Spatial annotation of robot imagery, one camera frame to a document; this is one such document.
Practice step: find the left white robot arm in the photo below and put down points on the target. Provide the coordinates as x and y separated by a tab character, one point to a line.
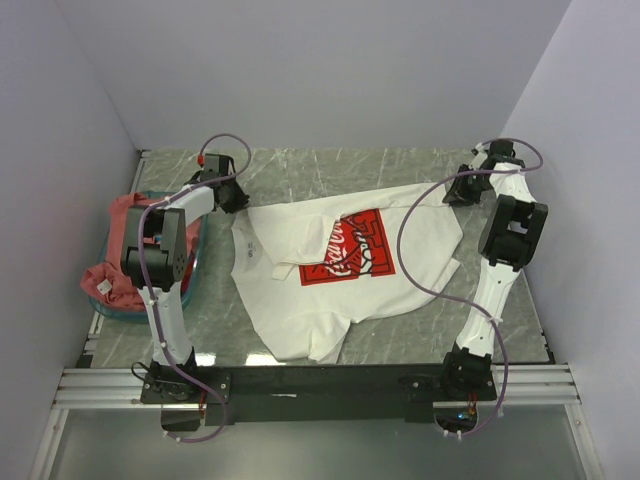
155	256

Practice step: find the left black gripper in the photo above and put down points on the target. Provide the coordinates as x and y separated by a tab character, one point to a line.
241	201

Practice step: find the white Coca-Cola t-shirt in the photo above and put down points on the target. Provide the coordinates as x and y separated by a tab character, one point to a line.
307	271

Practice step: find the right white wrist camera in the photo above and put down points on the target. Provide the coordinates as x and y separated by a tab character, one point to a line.
480	156

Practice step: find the red t-shirt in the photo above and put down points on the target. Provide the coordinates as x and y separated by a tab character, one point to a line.
105	282

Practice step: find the aluminium frame rail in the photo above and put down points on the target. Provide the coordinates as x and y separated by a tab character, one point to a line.
112	389

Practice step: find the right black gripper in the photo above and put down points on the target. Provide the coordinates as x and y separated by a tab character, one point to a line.
459	196

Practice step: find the black base beam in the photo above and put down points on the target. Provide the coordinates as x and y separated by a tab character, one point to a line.
310	393

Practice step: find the teal plastic basket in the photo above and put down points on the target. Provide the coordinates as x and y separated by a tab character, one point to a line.
196	234

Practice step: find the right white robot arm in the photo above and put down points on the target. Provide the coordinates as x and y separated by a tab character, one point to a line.
506	245

